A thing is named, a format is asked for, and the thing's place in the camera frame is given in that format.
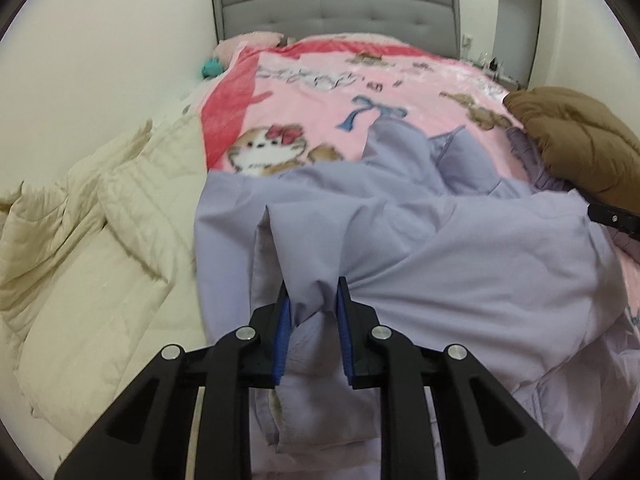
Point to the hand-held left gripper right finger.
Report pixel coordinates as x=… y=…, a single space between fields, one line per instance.
x=344 y=330

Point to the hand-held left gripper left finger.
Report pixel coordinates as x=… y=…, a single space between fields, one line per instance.
x=283 y=330

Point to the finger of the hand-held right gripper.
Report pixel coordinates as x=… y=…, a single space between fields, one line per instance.
x=615 y=220

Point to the lavender padded jacket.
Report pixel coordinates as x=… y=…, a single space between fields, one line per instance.
x=425 y=260

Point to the purple ruffled cloth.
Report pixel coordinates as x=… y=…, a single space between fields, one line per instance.
x=527 y=160

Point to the bedside table clutter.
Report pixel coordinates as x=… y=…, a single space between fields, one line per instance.
x=495 y=67

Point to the cream quilted comforter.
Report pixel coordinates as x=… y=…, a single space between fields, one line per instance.
x=90 y=260

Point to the pink printed blanket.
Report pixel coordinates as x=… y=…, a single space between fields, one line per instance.
x=310 y=100

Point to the teal plush toy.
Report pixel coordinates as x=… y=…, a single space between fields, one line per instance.
x=211 y=67

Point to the pink fluffy pillow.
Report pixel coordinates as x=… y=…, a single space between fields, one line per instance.
x=245 y=45

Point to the grey upholstered headboard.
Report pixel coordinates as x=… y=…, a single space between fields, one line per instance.
x=330 y=10

